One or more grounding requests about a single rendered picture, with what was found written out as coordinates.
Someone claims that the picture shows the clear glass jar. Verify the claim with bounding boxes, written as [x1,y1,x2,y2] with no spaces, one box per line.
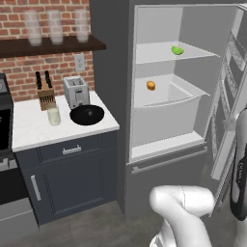
[23,9,42,47]
[73,9,90,43]
[46,9,65,45]

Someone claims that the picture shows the dark wooden shelf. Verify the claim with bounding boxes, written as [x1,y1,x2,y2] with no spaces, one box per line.
[0,35,107,60]

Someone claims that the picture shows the open fridge door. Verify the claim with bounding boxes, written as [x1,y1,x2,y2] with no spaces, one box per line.
[207,3,247,218]

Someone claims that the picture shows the black ice bowl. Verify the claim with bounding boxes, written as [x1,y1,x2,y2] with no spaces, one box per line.
[69,104,105,126]

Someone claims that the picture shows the black oven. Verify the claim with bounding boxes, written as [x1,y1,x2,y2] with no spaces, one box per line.
[0,73,41,247]

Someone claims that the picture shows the white fridge drawer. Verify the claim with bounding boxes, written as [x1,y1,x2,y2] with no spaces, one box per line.
[131,73,211,148]

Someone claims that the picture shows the silver cupboard door handle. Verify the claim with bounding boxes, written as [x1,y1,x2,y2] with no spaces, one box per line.
[30,174,42,202]

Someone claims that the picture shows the wooden knife block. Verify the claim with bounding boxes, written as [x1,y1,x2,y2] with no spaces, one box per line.
[35,70,57,112]

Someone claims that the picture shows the silver toaster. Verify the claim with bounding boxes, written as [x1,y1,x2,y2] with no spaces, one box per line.
[63,76,91,110]

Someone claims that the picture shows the grey fridge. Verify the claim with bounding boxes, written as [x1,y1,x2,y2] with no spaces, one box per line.
[89,0,247,220]

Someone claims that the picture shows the silver drawer handle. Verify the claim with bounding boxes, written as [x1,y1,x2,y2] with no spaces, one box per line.
[62,145,83,156]

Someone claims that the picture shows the dark blue cupboard door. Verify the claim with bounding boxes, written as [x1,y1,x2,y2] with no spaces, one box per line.
[22,148,118,226]

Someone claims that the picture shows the grey freezer drawer handle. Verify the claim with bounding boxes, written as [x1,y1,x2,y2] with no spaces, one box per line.
[131,147,208,176]

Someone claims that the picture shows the green lemon wedge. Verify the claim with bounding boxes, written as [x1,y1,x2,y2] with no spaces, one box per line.
[171,45,184,56]

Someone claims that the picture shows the dark blue drawer front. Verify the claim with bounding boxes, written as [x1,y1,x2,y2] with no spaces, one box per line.
[36,133,118,165]

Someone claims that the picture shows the white wall socket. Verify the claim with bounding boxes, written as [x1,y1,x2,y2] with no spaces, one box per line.
[73,53,86,72]

